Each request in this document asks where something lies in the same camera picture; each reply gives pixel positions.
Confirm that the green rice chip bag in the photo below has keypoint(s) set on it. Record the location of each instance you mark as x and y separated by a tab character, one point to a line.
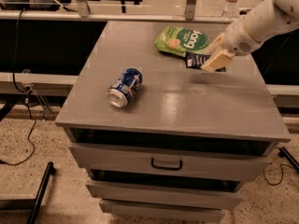
179	40

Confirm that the black stand leg right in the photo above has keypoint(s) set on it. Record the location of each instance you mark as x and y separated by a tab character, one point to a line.
284	153

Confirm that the black stand leg left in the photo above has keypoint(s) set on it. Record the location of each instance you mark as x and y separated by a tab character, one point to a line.
49	171

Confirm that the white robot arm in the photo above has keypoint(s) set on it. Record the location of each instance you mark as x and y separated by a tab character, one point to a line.
271	18

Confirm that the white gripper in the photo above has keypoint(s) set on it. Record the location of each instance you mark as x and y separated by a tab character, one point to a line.
238	37

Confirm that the top grey drawer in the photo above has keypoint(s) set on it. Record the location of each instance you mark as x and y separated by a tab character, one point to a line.
195	164

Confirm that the metal frame rail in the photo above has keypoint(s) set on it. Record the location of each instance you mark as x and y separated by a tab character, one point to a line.
108	10

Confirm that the grey drawer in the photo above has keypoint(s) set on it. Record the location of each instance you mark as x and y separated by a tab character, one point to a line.
160	211
195	164
163	195

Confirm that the bottom grey drawer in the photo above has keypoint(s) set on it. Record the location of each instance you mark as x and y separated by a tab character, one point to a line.
160	211

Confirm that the black drawer handle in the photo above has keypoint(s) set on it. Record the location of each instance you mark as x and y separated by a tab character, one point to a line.
166	166

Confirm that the blue soda can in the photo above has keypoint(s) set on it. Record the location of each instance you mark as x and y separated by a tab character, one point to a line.
123	90

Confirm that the black stand leg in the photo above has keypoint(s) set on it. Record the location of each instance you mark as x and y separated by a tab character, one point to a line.
284	153
49	171

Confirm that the clear plastic water bottle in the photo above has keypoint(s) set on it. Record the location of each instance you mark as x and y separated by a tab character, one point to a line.
229	8

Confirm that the middle grey drawer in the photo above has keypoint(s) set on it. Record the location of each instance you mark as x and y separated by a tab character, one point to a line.
163	195

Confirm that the dark blue rxbar wrapper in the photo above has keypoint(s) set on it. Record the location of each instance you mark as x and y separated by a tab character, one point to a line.
194	60

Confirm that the grey drawer cabinet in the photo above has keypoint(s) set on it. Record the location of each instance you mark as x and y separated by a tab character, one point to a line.
175	108

